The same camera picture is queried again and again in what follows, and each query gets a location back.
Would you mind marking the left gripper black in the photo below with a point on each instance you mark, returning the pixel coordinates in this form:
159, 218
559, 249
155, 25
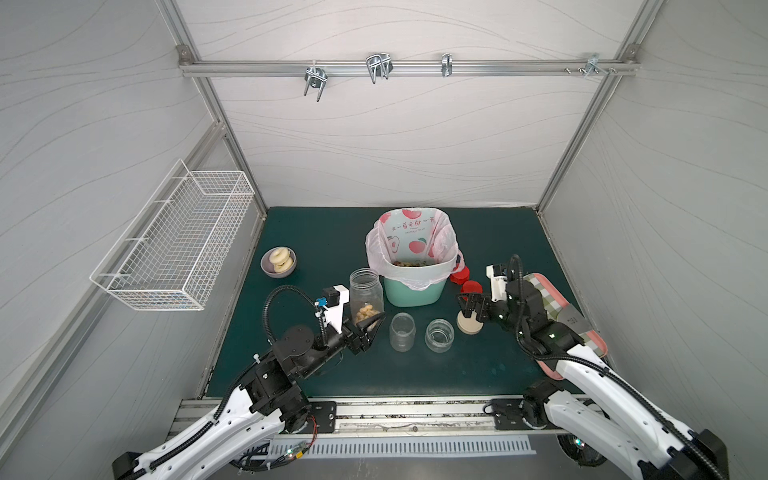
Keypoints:
354, 336

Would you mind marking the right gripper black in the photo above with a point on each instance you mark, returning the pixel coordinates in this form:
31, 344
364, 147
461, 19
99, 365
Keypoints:
489, 309

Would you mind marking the red jar lid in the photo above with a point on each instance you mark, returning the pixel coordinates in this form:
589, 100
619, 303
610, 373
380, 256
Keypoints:
471, 287
460, 277

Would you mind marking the red lid peanut jar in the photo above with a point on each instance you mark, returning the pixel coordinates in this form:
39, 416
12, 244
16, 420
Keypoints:
402, 332
366, 295

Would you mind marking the beige lid glass peanut jar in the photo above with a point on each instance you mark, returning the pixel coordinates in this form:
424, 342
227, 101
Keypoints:
439, 336

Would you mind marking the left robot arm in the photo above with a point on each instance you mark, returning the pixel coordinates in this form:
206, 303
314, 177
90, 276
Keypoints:
265, 399

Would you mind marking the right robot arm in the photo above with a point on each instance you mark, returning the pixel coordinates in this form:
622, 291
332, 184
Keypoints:
602, 416

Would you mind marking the green checkered cloth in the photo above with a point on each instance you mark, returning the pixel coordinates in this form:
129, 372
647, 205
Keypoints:
552, 294

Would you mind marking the grey bowl with buns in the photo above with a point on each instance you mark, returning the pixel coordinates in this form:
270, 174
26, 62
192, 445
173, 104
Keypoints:
278, 262

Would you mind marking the white vent strip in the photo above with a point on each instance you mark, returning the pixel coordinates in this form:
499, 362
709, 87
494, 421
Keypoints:
421, 447

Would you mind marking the metal hook clamp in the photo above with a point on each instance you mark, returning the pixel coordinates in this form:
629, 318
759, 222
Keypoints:
379, 65

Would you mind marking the metal u-bolt clamp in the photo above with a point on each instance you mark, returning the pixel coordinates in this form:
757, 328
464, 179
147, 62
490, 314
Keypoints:
315, 78

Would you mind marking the aluminium crossbar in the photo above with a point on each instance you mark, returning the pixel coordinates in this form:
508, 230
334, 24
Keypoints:
401, 68

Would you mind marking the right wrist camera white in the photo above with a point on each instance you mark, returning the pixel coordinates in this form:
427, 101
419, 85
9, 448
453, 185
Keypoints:
498, 276

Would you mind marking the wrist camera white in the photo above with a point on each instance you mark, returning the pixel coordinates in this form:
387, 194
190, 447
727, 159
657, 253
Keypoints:
498, 276
330, 307

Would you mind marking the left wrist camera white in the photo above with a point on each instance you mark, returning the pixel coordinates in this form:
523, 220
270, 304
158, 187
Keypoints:
330, 307

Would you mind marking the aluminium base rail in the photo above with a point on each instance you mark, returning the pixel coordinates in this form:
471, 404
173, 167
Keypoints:
356, 416

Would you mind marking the white wire basket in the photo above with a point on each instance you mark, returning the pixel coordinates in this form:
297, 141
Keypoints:
171, 253

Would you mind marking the small metal ring clamp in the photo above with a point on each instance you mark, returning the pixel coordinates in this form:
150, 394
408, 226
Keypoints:
446, 65

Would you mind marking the metal bracket clamp right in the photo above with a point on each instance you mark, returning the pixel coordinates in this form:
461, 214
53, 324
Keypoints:
592, 67

